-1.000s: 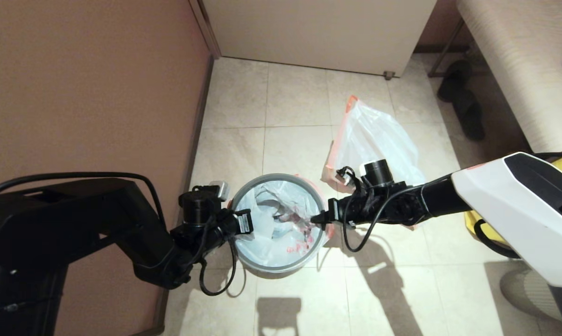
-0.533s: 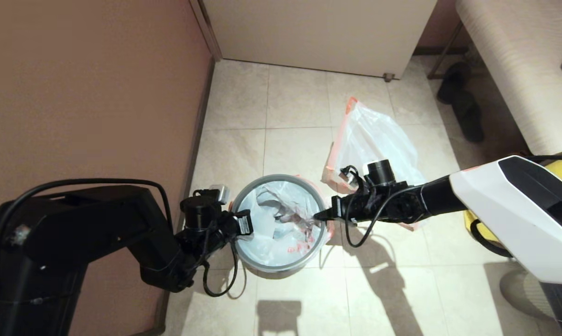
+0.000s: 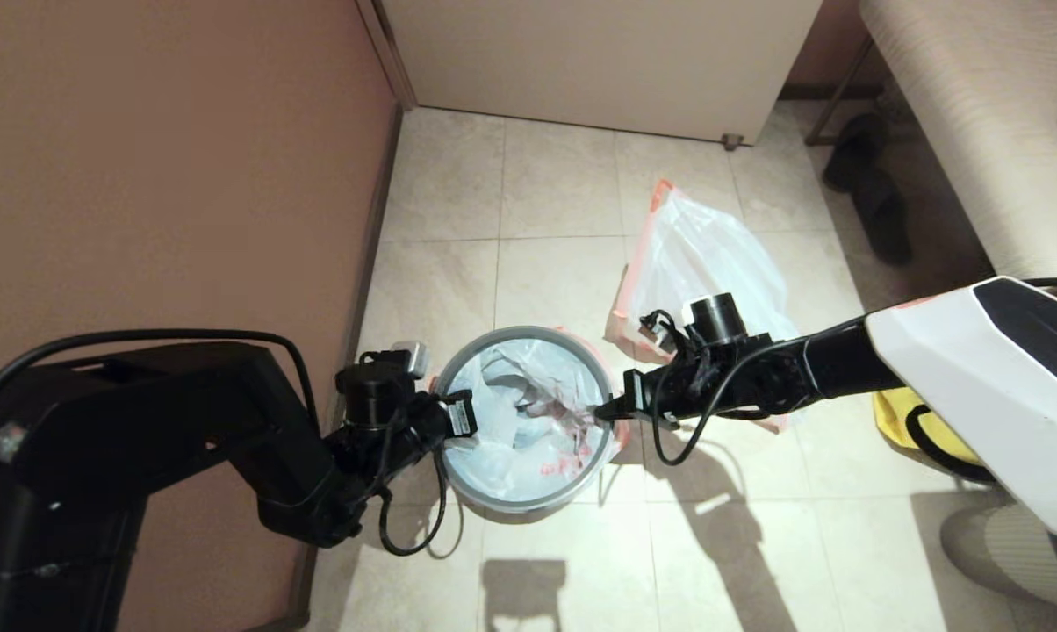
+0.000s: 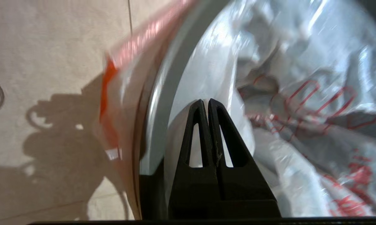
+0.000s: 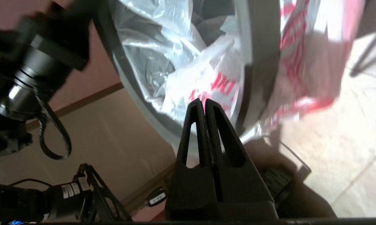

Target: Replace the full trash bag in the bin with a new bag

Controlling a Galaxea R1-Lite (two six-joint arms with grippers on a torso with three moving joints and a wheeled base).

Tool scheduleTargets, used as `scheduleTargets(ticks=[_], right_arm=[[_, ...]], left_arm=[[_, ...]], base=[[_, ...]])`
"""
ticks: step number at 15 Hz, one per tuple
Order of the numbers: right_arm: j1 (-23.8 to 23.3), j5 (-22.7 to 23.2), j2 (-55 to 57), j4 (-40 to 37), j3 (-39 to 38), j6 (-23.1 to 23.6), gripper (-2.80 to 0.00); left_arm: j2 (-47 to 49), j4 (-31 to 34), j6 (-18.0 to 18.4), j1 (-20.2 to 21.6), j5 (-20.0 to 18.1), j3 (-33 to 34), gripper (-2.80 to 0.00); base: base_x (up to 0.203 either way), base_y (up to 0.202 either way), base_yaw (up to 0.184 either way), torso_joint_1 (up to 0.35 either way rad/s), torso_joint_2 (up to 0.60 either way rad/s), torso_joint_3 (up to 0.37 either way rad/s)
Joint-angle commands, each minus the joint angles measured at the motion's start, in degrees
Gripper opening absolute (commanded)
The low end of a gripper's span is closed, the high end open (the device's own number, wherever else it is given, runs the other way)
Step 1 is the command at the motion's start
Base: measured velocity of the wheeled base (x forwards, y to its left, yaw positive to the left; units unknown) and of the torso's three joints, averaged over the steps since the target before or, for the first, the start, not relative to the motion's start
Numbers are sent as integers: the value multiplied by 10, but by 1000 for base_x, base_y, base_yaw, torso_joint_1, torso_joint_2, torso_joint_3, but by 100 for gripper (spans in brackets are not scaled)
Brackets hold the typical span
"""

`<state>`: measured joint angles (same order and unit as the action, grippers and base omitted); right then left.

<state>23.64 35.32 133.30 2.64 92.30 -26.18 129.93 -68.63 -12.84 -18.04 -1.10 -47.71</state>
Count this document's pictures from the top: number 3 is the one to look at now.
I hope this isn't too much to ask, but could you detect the white red-printed trash bag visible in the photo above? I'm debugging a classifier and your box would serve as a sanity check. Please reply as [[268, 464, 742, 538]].
[[430, 327, 632, 504], [605, 180, 802, 435]]

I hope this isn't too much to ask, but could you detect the black round trash bin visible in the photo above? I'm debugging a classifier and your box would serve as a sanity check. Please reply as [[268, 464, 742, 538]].
[[467, 496, 582, 525]]

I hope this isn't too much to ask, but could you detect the grey bin retaining ring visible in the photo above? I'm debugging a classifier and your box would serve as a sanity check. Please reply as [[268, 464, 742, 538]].
[[436, 326, 622, 514]]

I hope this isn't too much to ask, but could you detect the yellow nonwoven bag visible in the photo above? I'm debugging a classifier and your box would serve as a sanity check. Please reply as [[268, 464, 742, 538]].
[[873, 290, 1057, 466]]

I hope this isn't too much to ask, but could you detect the black slipper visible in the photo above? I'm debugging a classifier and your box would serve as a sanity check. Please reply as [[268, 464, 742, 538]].
[[821, 114, 887, 196], [849, 171, 913, 269]]

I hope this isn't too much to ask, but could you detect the grey ribbed cushion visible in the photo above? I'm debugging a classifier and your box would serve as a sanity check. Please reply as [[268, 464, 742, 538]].
[[938, 502, 1057, 611]]

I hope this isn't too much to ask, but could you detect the white door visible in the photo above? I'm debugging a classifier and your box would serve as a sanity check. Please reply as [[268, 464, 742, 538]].
[[379, 0, 823, 147]]

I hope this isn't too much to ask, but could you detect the light woodgrain table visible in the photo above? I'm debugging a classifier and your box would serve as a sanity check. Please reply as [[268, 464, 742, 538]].
[[803, 0, 1057, 282]]

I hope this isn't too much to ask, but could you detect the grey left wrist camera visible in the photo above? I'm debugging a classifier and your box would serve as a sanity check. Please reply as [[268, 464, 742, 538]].
[[390, 341, 431, 380]]

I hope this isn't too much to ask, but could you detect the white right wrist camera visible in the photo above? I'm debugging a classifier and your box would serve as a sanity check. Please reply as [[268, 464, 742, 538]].
[[639, 312, 677, 354]]

